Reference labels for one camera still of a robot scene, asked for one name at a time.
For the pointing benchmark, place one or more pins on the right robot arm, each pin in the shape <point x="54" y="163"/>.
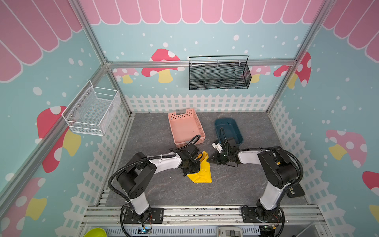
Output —
<point x="282" y="170"/>

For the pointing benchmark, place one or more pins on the dark teal plastic tray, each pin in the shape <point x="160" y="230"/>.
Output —
<point x="231" y="129"/>

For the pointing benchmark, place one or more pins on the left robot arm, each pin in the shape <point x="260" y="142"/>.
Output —
<point x="131" y="181"/>

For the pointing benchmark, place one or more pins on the pink perforated plastic basket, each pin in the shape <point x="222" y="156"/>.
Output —
<point x="185" y="126"/>

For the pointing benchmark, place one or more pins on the yellow paper napkin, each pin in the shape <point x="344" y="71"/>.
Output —
<point x="204" y="175"/>

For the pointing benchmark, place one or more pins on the black wire mesh wall basket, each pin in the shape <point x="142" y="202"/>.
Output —
<point x="219" y="72"/>

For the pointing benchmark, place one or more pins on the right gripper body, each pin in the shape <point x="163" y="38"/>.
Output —
<point x="217" y="157"/>

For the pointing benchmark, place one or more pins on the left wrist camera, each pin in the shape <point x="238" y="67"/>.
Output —
<point x="191" y="150"/>

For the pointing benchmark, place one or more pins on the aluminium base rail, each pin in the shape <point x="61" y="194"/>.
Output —
<point x="205" y="221"/>

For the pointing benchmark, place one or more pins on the white wire mesh wall basket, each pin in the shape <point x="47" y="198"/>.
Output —
<point x="92" y="111"/>

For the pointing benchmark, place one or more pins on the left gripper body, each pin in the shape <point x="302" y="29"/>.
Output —
<point x="192" y="167"/>

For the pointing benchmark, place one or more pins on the green round object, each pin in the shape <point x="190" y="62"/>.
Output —
<point x="96" y="232"/>

